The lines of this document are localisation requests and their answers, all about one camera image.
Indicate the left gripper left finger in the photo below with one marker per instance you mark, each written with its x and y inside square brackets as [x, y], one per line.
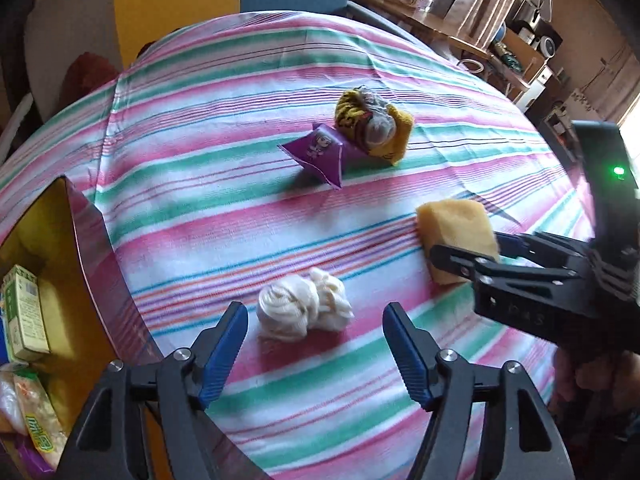
[215, 352]

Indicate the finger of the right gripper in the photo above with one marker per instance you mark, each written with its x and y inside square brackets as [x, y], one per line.
[543, 248]
[451, 265]

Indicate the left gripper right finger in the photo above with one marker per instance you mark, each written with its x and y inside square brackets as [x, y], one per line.
[414, 351]

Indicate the yellow striped sock bundle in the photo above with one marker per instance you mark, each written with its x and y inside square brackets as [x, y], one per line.
[375, 126]

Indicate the purple snack packet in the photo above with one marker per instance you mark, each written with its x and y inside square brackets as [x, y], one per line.
[35, 465]
[325, 153]

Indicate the green yellow snack bag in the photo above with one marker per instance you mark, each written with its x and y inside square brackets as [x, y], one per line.
[40, 419]

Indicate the green essential oil box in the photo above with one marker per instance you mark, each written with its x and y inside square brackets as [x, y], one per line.
[23, 318]

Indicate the person right hand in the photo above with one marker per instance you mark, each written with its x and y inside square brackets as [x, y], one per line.
[617, 374]

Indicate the gold metal tin box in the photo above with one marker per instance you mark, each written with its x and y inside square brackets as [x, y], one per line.
[129, 410]

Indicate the striped bed sheet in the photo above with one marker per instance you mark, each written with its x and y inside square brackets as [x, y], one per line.
[183, 155]

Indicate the wooden desk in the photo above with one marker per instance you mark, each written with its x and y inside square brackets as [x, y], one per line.
[509, 63]

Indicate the small stereo speaker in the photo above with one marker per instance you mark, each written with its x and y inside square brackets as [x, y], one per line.
[546, 39]

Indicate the dark red cushion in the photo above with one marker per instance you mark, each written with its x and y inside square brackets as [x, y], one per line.
[87, 73]

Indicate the grey yellow blue headboard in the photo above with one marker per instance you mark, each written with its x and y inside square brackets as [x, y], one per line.
[58, 31]

